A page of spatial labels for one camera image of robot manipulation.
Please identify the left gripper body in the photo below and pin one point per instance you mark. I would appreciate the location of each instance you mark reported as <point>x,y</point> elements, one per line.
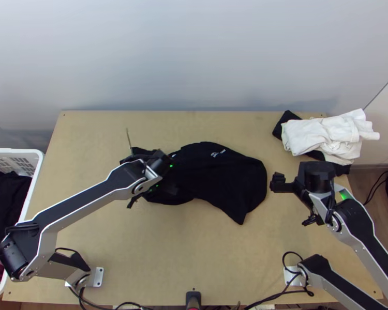
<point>171,189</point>

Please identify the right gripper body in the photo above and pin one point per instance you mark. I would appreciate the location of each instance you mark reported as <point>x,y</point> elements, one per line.
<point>286,188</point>

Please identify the black t-shirt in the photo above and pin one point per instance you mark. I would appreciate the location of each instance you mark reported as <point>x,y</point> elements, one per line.
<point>220,180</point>

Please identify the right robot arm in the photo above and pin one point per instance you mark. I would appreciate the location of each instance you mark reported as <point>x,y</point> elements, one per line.
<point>355,222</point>

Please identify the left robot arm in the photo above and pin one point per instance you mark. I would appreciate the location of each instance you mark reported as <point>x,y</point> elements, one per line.
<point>84,200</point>

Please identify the black garment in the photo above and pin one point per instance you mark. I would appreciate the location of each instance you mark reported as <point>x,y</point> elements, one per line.
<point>279,129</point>

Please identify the white garment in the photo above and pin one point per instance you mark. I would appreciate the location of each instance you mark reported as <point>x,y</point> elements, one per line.
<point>323,135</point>

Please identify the white laundry basket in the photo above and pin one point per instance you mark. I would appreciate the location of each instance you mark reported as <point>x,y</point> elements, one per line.
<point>29,168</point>

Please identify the heap of clothes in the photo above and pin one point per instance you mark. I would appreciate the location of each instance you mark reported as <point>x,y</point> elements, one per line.
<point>3,200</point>

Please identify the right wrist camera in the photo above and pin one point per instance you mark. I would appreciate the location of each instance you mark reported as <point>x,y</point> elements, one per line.
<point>278,178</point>

